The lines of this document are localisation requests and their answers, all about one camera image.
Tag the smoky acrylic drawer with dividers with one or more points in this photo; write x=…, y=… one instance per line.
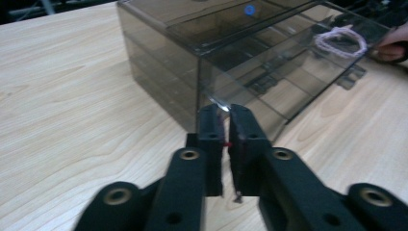
x=288, y=93

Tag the smoky acrylic drawer cabinet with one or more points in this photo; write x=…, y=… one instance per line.
x=154, y=12

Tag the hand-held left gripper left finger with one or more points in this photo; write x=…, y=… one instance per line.
x=211, y=154

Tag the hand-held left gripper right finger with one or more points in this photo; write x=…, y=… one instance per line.
x=248, y=160

